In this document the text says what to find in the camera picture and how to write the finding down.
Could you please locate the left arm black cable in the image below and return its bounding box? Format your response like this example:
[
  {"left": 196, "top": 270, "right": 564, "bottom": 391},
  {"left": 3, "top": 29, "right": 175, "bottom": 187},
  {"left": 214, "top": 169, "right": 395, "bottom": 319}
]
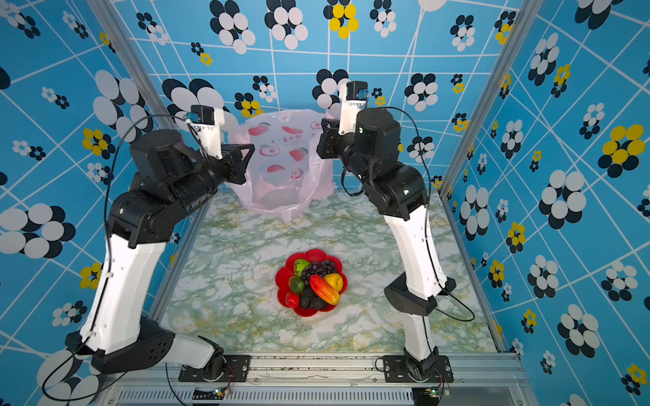
[{"left": 40, "top": 112, "right": 190, "bottom": 403}]

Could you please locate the left aluminium corner post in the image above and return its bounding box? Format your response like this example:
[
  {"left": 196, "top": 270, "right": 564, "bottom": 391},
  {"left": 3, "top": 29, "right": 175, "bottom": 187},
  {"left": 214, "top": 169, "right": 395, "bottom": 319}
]
[{"left": 89, "top": 1, "right": 209, "bottom": 326}]

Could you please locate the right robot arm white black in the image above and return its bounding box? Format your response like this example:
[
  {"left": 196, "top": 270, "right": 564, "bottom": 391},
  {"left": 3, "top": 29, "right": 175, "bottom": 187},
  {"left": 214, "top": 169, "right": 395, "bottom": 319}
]
[{"left": 317, "top": 108, "right": 456, "bottom": 382}]

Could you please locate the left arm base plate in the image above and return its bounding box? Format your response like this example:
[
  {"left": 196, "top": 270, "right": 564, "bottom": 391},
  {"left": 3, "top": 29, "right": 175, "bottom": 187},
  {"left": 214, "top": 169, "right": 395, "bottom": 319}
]
[{"left": 178, "top": 355, "right": 252, "bottom": 383}]

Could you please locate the dark avocado left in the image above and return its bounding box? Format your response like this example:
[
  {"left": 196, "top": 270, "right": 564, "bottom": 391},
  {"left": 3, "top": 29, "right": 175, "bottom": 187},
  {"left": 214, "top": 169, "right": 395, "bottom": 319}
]
[{"left": 300, "top": 287, "right": 315, "bottom": 310}]

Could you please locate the aluminium corner post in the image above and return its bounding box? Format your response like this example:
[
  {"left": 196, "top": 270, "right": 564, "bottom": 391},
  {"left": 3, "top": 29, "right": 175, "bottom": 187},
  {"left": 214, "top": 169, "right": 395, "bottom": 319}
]
[
  {"left": 89, "top": 1, "right": 209, "bottom": 326},
  {"left": 439, "top": 0, "right": 543, "bottom": 197}
]

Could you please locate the yellow star fruit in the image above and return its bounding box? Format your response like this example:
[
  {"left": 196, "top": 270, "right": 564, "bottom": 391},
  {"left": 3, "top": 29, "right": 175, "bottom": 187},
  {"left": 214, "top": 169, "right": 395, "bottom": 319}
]
[{"left": 324, "top": 272, "right": 344, "bottom": 293}]

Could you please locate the right aluminium corner post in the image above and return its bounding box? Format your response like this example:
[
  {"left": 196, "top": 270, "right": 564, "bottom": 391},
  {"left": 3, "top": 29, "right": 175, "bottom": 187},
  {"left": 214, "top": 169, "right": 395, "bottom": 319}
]
[{"left": 439, "top": 0, "right": 543, "bottom": 197}]

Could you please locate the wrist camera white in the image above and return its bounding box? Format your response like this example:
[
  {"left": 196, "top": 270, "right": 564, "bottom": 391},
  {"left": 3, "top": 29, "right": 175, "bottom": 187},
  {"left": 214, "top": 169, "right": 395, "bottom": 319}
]
[
  {"left": 186, "top": 105, "right": 225, "bottom": 160},
  {"left": 339, "top": 80, "right": 368, "bottom": 135}
]

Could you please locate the dark avocado right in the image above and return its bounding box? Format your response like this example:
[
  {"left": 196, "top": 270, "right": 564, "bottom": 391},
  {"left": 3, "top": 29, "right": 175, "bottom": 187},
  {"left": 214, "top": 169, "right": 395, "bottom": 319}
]
[{"left": 309, "top": 296, "right": 329, "bottom": 311}]

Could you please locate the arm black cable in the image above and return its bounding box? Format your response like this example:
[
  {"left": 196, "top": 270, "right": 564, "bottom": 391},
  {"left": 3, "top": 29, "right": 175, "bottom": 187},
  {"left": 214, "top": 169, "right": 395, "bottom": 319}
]
[
  {"left": 40, "top": 112, "right": 190, "bottom": 403},
  {"left": 375, "top": 105, "right": 477, "bottom": 323}
]

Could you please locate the dark purple grape bunch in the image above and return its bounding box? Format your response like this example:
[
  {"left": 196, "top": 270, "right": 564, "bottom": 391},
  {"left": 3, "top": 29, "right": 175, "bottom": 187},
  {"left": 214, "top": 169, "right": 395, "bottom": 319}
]
[{"left": 301, "top": 260, "right": 338, "bottom": 284}]

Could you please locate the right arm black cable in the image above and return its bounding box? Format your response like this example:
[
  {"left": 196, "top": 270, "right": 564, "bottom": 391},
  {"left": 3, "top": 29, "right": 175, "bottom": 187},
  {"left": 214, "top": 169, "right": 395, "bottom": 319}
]
[{"left": 375, "top": 105, "right": 477, "bottom": 323}]

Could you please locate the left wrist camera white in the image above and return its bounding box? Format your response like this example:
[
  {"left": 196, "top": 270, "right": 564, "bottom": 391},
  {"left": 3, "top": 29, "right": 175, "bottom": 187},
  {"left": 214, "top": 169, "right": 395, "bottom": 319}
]
[{"left": 186, "top": 105, "right": 225, "bottom": 160}]

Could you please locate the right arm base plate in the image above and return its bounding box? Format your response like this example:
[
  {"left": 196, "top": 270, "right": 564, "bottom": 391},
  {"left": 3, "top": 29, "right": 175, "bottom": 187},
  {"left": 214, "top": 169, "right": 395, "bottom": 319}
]
[{"left": 383, "top": 355, "right": 455, "bottom": 385}]

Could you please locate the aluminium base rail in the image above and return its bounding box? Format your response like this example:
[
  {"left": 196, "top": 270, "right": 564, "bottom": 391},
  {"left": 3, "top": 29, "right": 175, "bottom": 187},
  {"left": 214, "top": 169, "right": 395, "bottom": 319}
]
[{"left": 96, "top": 353, "right": 539, "bottom": 405}]

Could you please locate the dark avocado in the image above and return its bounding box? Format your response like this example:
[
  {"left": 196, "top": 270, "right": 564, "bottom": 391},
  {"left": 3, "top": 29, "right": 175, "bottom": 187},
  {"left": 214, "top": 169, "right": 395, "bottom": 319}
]
[
  {"left": 300, "top": 287, "right": 315, "bottom": 310},
  {"left": 309, "top": 296, "right": 329, "bottom": 311}
]

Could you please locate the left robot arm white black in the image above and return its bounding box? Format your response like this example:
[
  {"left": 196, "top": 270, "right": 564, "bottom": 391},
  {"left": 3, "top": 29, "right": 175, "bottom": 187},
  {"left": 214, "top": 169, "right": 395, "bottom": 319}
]
[{"left": 65, "top": 130, "right": 255, "bottom": 381}]

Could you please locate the pink translucent plastic bag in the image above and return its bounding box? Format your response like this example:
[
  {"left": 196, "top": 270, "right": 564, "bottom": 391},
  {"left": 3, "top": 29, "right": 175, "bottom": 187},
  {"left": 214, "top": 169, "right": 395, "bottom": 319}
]
[{"left": 227, "top": 110, "right": 336, "bottom": 222}]

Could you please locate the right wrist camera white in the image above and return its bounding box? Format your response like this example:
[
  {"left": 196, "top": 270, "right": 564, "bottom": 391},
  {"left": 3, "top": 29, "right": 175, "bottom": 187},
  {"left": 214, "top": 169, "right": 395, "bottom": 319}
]
[{"left": 339, "top": 80, "right": 368, "bottom": 135}]

